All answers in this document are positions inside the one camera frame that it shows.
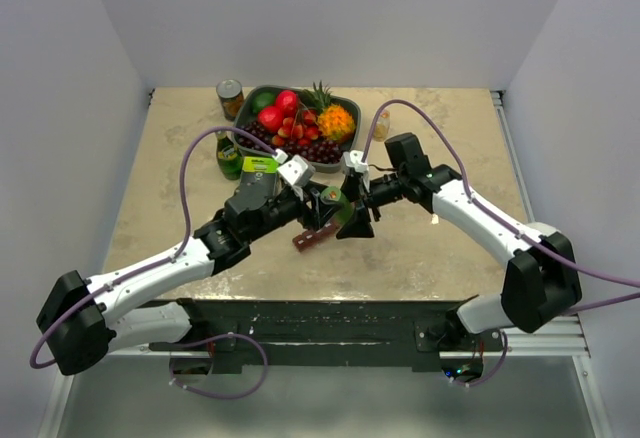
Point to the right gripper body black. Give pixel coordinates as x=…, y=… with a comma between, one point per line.
x=381, y=191

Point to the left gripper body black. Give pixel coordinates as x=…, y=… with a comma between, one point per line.
x=287, y=207

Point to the green pill bottle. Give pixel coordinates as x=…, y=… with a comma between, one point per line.
x=340, y=206

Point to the red weekly pill organizer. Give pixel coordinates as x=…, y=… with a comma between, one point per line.
x=310, y=238

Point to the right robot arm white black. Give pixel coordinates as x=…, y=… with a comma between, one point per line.
x=539, y=283

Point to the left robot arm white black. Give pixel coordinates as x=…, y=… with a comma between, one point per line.
x=77, y=320

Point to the razor box black green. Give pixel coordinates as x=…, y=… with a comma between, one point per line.
x=260, y=172

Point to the clear glass jar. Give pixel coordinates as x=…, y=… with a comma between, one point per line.
x=382, y=126

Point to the purple grape bunch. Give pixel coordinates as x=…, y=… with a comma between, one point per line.
x=322, y=151

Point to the green glass bottle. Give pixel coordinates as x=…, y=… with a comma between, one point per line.
x=229, y=159

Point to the red apple lower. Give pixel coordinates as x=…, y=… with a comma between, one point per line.
x=271, y=118

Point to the red apple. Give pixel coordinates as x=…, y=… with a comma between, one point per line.
x=271, y=118
x=287, y=102

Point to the red apple upper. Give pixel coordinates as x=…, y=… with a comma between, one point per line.
x=287, y=102

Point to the grey fruit tray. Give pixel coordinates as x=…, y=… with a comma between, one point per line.
x=247, y=144

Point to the green lime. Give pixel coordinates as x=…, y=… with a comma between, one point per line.
x=262, y=100

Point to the pineapple top green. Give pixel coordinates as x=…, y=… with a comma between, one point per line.
x=319, y=96

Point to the tin can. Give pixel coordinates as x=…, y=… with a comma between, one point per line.
x=231, y=97

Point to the white paper cup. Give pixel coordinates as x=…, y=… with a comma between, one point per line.
x=542, y=232

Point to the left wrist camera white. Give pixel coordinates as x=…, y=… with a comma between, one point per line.
x=294, y=170

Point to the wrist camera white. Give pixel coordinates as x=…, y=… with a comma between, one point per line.
x=354, y=161
x=294, y=170

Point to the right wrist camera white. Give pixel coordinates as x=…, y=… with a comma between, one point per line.
x=354, y=161

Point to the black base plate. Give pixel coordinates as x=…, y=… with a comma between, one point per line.
x=396, y=334

